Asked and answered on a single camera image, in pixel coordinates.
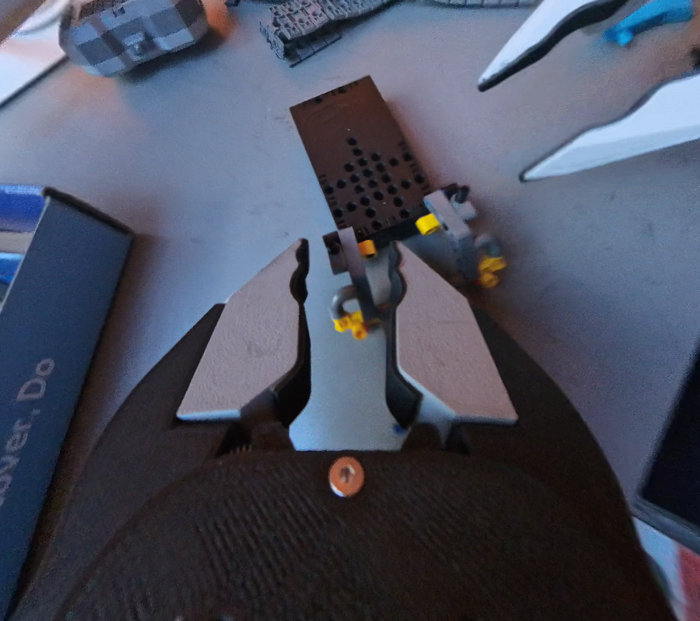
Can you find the navy cardboard box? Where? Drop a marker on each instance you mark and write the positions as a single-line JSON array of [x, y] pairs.
[[54, 331]]

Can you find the grey desk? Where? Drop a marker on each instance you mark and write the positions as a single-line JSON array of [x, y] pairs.
[[191, 150]]

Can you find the yellow grey brick arm assembly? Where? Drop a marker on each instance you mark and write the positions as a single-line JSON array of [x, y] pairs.
[[454, 227]]

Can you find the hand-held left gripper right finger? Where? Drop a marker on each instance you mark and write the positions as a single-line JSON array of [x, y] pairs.
[[454, 358]]

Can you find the grey brick motor block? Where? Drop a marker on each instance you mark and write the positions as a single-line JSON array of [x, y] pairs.
[[136, 24]]

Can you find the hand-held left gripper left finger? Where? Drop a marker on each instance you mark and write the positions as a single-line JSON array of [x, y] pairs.
[[246, 353]]

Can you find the blue plastic brick separator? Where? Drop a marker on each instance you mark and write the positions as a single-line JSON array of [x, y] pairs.
[[656, 13]]

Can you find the white stand base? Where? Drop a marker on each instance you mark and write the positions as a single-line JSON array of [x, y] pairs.
[[22, 63]]

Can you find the clear badge holder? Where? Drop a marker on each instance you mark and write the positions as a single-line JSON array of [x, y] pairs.
[[678, 566]]

